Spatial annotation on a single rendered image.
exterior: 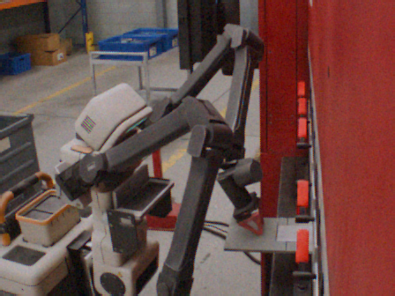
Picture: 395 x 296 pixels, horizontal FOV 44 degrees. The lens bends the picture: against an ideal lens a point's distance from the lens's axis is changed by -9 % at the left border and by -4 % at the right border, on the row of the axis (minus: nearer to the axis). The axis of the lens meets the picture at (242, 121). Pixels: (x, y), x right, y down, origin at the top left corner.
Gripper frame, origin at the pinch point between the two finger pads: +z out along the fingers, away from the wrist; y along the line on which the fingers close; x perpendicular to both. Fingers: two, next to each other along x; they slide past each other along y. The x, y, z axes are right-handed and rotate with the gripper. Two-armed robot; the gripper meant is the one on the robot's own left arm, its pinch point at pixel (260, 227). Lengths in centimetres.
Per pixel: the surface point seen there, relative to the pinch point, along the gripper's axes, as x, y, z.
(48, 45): 380, 647, -147
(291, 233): -7.0, -0.3, 6.1
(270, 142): 5, 85, 5
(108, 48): 138, 300, -75
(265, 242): -0.7, -5.1, 2.7
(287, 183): 1, 58, 16
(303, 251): -23, -52, -17
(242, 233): 5.5, -0.7, -0.9
